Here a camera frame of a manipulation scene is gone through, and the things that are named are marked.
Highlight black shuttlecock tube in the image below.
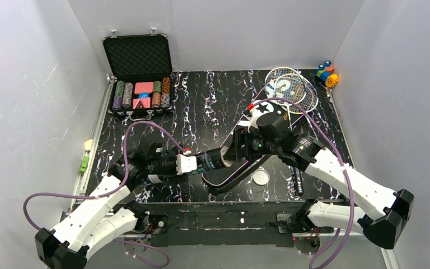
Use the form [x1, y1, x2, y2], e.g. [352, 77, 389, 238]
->
[142, 147, 233, 185]

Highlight white tube lid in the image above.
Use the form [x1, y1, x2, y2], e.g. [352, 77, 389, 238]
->
[251, 168, 270, 185]

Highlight black racket bag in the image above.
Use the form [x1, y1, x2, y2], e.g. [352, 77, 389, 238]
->
[202, 101, 307, 195]

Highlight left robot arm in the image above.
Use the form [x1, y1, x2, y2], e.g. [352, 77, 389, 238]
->
[35, 142, 190, 268]

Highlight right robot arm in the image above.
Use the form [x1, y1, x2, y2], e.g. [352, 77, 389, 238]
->
[224, 113, 414, 249]

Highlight white badminton racket lower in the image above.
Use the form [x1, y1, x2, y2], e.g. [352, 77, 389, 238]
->
[274, 73, 320, 196]

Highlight white badminton racket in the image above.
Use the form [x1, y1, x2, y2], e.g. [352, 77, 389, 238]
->
[264, 67, 319, 112]
[274, 73, 320, 196]

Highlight white badminton racket upper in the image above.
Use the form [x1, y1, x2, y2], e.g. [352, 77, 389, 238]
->
[264, 67, 319, 112]

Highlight black poker chip case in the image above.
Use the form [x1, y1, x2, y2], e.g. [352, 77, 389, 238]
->
[102, 33, 174, 121]

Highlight colourful toy blocks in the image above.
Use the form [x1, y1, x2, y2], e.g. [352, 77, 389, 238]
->
[315, 61, 339, 87]

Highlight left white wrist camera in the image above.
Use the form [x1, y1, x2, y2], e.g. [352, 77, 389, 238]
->
[176, 154, 197, 175]

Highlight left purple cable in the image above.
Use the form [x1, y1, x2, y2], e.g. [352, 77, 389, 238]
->
[22, 122, 191, 269]

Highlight purple cable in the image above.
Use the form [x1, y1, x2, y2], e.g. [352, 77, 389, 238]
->
[22, 122, 191, 269]
[250, 97, 355, 269]

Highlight beige clip on rail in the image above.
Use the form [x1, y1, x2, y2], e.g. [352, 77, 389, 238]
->
[84, 139, 94, 151]

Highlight green clip on rail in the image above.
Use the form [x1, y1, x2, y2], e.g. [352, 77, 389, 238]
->
[80, 156, 89, 175]

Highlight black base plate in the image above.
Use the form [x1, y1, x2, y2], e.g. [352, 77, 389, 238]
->
[72, 200, 349, 248]

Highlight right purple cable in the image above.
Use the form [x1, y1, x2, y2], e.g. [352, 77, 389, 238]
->
[250, 97, 355, 269]

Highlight aluminium rail frame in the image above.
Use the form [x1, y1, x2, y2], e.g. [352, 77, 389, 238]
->
[57, 74, 401, 269]

